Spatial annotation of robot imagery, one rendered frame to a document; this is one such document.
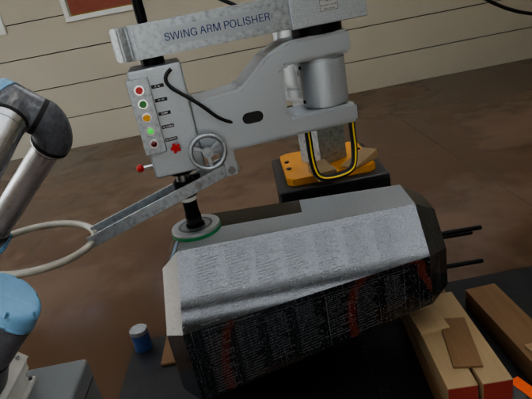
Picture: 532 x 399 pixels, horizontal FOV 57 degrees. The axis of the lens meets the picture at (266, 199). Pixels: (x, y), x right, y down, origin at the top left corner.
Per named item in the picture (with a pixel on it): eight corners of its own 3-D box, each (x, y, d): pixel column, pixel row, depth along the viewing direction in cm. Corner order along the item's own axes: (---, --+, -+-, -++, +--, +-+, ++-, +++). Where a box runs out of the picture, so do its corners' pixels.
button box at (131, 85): (167, 150, 189) (147, 76, 179) (167, 151, 187) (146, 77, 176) (146, 154, 188) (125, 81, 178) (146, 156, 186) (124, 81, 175)
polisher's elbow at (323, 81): (302, 102, 216) (294, 57, 209) (345, 94, 215) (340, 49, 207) (305, 112, 199) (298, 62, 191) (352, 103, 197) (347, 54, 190)
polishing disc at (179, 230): (183, 218, 226) (182, 215, 225) (226, 214, 220) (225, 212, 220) (164, 240, 207) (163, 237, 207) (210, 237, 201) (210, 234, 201)
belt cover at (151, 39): (345, 24, 209) (340, -18, 203) (369, 24, 186) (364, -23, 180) (122, 70, 197) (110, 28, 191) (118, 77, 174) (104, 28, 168)
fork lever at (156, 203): (235, 159, 217) (229, 149, 215) (242, 171, 199) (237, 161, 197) (97, 233, 215) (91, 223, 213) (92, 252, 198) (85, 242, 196)
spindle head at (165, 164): (237, 151, 217) (216, 48, 200) (246, 165, 197) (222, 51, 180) (157, 170, 213) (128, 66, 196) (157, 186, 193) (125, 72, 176)
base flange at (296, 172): (280, 161, 309) (279, 153, 307) (356, 146, 308) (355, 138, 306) (288, 188, 263) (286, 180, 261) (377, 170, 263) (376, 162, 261)
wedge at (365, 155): (363, 155, 278) (362, 146, 276) (378, 157, 270) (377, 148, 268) (340, 167, 267) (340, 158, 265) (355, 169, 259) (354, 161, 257)
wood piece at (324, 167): (309, 171, 270) (307, 162, 268) (326, 167, 271) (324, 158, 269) (319, 183, 251) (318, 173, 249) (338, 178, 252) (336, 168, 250)
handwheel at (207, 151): (228, 160, 199) (220, 124, 193) (231, 166, 190) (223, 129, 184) (191, 168, 197) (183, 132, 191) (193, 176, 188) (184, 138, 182)
